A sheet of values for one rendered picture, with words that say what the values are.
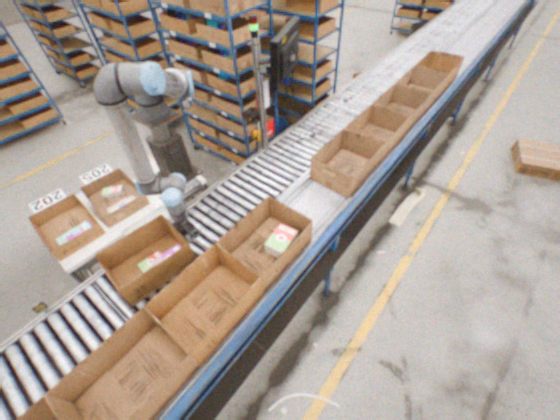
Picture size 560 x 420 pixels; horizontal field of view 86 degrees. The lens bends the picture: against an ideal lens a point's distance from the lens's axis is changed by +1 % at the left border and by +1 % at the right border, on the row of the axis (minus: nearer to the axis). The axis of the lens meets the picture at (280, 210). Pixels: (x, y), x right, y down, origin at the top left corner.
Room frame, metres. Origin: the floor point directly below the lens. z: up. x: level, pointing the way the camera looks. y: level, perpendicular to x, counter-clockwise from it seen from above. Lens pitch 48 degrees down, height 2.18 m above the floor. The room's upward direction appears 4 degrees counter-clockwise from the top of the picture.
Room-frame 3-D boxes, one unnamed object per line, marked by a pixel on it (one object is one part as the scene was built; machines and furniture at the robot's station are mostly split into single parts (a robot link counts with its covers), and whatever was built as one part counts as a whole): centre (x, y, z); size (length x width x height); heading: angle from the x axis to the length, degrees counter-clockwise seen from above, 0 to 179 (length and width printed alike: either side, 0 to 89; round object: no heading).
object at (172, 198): (1.06, 0.53, 1.11); 0.10 x 0.09 x 0.12; 3
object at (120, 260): (0.92, 0.73, 0.83); 0.39 x 0.29 x 0.17; 131
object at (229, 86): (2.67, 0.33, 0.99); 0.40 x 0.30 x 0.10; 45
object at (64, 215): (1.22, 1.32, 0.80); 0.38 x 0.28 x 0.10; 44
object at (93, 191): (1.45, 1.10, 0.80); 0.38 x 0.28 x 0.10; 43
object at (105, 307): (0.65, 0.89, 0.72); 0.52 x 0.05 x 0.05; 48
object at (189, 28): (2.98, 0.69, 1.39); 0.40 x 0.30 x 0.10; 46
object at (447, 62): (2.63, -1.48, 0.96); 0.39 x 0.29 x 0.17; 139
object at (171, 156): (1.70, 0.73, 0.91); 0.26 x 0.26 x 0.33; 45
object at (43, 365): (0.41, 1.10, 0.72); 0.52 x 0.05 x 0.05; 48
